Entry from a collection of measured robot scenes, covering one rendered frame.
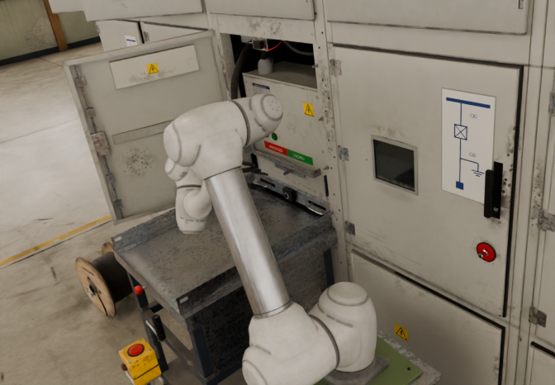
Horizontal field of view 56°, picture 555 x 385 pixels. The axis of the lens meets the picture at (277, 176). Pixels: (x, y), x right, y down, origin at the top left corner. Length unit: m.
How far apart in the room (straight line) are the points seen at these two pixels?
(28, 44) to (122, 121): 10.74
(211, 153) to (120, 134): 1.07
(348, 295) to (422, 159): 0.45
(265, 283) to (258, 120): 0.41
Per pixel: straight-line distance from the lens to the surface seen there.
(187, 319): 1.77
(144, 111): 2.31
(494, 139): 1.41
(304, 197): 2.19
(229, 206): 1.30
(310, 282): 2.09
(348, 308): 1.39
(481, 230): 1.55
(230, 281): 1.84
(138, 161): 2.37
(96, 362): 3.09
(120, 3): 2.54
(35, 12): 13.02
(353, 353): 1.45
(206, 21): 2.33
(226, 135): 1.30
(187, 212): 1.81
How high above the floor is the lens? 1.95
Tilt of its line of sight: 26 degrees down
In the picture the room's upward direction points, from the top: 9 degrees counter-clockwise
